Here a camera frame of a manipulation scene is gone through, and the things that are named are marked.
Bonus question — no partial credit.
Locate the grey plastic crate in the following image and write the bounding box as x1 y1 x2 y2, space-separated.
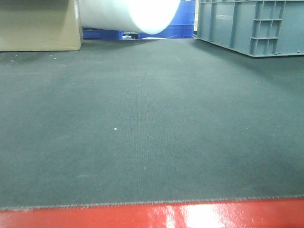
197 0 304 57

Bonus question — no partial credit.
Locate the white foam roll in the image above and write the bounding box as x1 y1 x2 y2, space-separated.
79 0 180 34

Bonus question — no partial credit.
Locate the cardboard box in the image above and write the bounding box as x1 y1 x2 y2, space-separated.
0 0 82 52

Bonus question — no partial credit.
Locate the dark conveyor belt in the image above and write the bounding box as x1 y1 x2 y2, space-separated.
0 39 304 209

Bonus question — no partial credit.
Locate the red conveyor frame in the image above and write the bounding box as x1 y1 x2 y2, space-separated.
0 199 304 228

